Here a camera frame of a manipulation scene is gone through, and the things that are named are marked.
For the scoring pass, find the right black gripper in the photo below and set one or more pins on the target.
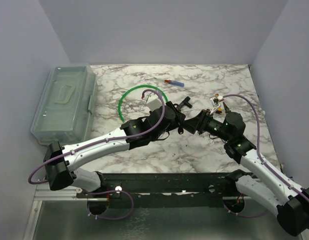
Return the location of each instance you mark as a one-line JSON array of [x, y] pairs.
[[204, 117]]

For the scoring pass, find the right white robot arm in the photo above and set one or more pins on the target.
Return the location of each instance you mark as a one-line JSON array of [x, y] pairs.
[[283, 197]]

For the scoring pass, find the aluminium rail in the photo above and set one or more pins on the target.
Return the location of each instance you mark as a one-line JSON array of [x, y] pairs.
[[75, 194]]

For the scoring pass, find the black T-shaped tool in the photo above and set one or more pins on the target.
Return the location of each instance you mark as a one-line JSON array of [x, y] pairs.
[[185, 103]]

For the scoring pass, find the yellow utility knife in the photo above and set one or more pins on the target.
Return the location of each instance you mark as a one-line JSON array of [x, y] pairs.
[[219, 111]]

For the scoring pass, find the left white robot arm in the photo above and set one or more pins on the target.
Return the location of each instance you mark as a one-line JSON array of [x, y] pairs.
[[64, 163]]

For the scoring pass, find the black head key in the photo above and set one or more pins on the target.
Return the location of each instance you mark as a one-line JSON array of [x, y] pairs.
[[180, 130]]

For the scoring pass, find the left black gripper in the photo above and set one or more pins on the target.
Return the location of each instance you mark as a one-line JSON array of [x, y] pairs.
[[178, 114]]

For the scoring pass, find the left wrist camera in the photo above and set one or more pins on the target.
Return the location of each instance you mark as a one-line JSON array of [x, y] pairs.
[[152, 102]]

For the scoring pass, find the black padlock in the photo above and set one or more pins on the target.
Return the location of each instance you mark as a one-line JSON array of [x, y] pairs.
[[180, 122]]

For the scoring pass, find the green cable lock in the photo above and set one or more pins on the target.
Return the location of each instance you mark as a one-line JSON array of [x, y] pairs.
[[132, 94]]

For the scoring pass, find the red blue screwdriver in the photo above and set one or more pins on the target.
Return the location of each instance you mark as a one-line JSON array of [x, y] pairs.
[[170, 82]]

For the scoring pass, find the yellow handled pliers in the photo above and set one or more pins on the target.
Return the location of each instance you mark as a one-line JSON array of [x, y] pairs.
[[226, 108]]

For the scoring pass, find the translucent plastic storage box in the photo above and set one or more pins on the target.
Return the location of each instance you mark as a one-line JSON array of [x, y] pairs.
[[67, 107]]

